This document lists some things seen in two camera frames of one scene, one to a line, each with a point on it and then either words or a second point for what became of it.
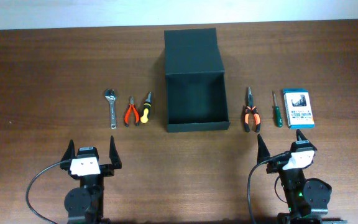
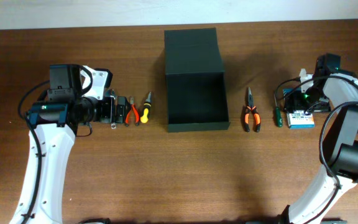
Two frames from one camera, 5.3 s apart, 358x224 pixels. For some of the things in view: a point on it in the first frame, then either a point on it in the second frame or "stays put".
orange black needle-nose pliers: x=256 y=114 stays put
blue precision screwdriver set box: x=298 y=107 stays put
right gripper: x=274 y=167 -> x=295 y=101
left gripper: x=107 y=168 -> x=113 y=109
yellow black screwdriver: x=144 y=117 stays put
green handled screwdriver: x=278 y=116 stays put
